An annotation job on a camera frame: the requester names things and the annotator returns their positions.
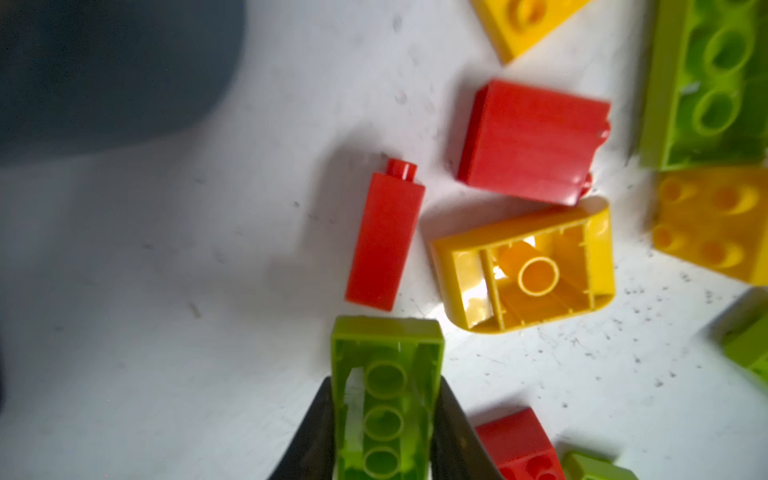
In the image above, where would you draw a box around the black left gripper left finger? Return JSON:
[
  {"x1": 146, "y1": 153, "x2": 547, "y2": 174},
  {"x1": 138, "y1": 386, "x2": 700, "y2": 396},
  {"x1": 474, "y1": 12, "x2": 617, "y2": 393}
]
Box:
[{"x1": 268, "y1": 377, "x2": 335, "y2": 480}]

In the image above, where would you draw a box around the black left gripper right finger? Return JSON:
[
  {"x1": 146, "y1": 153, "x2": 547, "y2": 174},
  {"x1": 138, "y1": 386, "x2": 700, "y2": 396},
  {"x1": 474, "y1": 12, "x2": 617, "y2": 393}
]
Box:
[{"x1": 430, "y1": 377, "x2": 504, "y2": 480}]

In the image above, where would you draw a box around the green long lego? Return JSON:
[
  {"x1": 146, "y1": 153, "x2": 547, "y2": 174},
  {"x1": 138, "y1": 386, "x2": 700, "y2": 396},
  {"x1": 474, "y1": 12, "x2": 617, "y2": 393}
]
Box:
[
  {"x1": 331, "y1": 316, "x2": 444, "y2": 479},
  {"x1": 561, "y1": 452, "x2": 638, "y2": 480}
]

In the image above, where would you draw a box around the yellow arched lego brick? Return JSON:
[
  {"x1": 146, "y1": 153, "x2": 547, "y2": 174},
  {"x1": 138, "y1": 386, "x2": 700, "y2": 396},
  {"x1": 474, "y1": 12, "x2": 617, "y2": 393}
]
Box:
[{"x1": 430, "y1": 196, "x2": 616, "y2": 334}]

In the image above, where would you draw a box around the small red lego brick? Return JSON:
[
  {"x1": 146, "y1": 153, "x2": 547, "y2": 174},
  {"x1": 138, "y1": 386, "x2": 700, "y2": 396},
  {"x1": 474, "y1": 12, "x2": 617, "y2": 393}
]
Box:
[{"x1": 345, "y1": 158, "x2": 426, "y2": 312}]

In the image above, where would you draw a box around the yellow square lego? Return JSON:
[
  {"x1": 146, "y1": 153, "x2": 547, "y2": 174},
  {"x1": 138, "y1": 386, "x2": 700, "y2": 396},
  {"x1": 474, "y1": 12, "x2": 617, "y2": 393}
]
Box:
[{"x1": 652, "y1": 167, "x2": 767, "y2": 287}]

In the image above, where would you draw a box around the small green lego centre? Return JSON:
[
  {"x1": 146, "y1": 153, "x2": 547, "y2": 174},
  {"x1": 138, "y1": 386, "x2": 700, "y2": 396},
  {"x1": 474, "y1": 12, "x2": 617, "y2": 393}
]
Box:
[{"x1": 721, "y1": 310, "x2": 767, "y2": 385}]

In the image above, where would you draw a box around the green lego brick centre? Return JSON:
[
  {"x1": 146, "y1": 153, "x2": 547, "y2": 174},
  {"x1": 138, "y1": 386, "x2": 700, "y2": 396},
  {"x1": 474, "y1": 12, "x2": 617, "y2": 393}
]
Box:
[{"x1": 639, "y1": 0, "x2": 767, "y2": 171}]

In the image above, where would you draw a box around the yellow long lego top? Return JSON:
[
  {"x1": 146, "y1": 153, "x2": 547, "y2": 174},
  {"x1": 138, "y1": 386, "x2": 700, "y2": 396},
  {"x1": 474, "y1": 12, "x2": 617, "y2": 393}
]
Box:
[{"x1": 470, "y1": 0, "x2": 590, "y2": 65}]

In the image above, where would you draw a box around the middle dark teal bin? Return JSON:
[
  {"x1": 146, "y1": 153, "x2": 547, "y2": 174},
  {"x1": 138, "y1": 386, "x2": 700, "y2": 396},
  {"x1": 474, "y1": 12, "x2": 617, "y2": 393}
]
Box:
[{"x1": 1, "y1": 1, "x2": 247, "y2": 166}]

